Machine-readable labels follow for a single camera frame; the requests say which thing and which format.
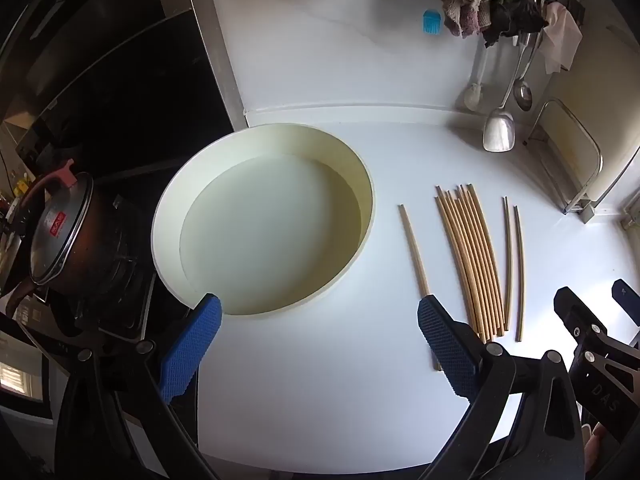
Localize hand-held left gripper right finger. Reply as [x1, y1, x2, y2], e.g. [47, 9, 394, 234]
[417, 296, 587, 480]

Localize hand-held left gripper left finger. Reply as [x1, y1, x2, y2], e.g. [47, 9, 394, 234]
[52, 292, 223, 480]

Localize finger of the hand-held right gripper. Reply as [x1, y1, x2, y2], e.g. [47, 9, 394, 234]
[611, 278, 640, 347]
[553, 286, 609, 349]

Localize curved wooden chopstick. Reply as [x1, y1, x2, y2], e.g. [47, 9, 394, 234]
[513, 205, 527, 343]

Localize round cream basin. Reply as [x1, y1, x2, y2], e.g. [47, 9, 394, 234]
[151, 122, 376, 317]

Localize person's right hand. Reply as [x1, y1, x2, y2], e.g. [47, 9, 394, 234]
[582, 422, 608, 480]

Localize metal spatula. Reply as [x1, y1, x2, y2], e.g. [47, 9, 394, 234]
[481, 35, 533, 153]

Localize metal ladle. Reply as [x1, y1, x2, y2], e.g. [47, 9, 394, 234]
[513, 35, 546, 112]

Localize white spoon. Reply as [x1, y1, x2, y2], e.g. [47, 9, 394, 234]
[462, 42, 490, 112]

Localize white cloth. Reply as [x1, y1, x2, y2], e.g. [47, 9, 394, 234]
[537, 2, 585, 76]

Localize black cloth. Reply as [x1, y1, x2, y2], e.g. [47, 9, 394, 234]
[482, 0, 548, 50]

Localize purple rag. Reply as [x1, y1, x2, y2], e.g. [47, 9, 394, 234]
[459, 5, 493, 40]

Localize metal wire rack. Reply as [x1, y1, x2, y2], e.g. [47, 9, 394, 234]
[522, 97, 606, 223]

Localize cooking pot with red-handled lid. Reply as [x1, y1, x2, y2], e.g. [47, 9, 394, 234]
[10, 159, 131, 306]

